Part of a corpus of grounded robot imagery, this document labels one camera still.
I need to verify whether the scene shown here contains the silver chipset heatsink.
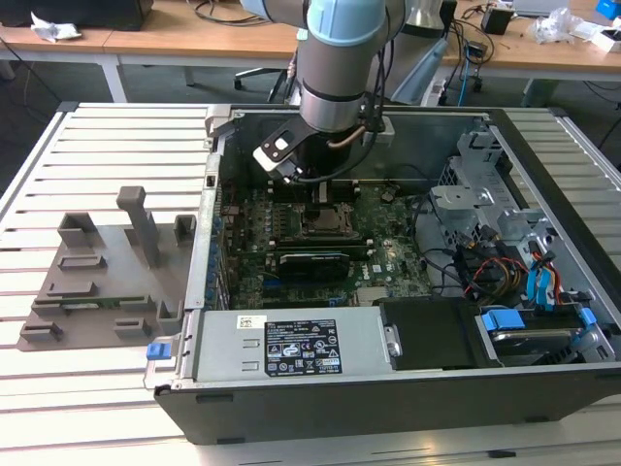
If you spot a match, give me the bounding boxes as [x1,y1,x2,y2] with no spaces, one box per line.
[356,285,389,305]

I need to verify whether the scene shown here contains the metal socket cover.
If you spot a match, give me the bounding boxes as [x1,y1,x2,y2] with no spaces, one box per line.
[303,202,356,237]

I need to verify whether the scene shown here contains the white cardboard box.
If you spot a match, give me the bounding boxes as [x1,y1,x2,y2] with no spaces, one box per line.
[594,26,621,52]

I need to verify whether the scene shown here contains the open PC case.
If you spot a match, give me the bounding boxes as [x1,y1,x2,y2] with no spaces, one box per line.
[144,103,621,446]

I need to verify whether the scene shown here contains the crumpled white paper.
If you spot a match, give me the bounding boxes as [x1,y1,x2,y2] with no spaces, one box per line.
[29,12,82,43]

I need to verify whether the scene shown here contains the blue flat data cable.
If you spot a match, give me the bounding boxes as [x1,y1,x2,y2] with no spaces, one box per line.
[526,269,542,312]
[539,264,557,313]

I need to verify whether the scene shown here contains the green motherboard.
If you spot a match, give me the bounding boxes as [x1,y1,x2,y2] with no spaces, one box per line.
[217,179,433,312]

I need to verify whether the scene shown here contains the hard disk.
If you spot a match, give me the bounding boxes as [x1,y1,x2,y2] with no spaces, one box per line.
[489,328,581,368]

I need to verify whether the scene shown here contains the blue disk carrier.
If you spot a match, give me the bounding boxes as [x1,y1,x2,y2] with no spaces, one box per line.
[477,305,599,365]

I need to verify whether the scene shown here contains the light wooden desk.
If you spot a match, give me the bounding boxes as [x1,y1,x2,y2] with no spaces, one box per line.
[0,0,305,104]
[439,0,621,106]

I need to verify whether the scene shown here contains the grey parts rack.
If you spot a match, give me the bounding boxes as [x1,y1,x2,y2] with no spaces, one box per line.
[16,185,198,351]

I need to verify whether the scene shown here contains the small black box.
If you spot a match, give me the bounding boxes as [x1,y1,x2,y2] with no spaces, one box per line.
[480,5,514,35]

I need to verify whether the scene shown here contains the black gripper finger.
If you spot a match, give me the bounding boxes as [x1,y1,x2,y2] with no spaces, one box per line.
[312,180,335,208]

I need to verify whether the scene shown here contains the silver metal drive cage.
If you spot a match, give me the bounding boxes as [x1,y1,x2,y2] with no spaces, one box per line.
[429,130,564,244]

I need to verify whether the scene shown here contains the small grey wrist bracket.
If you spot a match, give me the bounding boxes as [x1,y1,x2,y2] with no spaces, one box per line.
[361,114,395,147]

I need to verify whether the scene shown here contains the silver CPU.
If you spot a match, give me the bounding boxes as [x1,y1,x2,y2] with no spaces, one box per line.
[310,207,346,233]

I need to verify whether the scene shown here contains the black camera cable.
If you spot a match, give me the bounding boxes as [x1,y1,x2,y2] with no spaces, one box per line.
[290,38,392,184]

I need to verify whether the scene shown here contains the CPU socket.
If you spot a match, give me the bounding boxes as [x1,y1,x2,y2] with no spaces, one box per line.
[295,200,363,240]

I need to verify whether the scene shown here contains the silver laptop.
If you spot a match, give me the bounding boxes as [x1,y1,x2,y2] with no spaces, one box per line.
[513,0,572,16]

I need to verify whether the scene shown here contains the clear plastic bag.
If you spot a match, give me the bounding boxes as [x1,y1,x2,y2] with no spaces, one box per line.
[526,7,583,45]

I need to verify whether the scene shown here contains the black graphics card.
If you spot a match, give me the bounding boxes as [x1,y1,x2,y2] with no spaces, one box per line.
[277,250,351,283]

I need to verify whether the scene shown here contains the black bag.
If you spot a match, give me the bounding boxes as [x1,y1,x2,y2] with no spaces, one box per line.
[0,0,154,30]

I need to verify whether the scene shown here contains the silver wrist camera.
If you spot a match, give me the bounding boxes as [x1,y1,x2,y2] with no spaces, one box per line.
[251,126,312,186]

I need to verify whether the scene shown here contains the black plastic shroud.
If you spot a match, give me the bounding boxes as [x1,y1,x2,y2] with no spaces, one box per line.
[377,298,479,373]

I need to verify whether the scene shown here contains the silver power supply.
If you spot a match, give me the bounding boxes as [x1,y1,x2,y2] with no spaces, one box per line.
[177,309,404,383]

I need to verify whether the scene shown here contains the red yellow black power wires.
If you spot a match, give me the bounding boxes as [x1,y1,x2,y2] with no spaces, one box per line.
[463,254,533,300]

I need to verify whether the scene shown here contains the black desktop box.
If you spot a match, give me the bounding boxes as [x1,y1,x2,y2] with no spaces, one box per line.
[439,0,460,38]

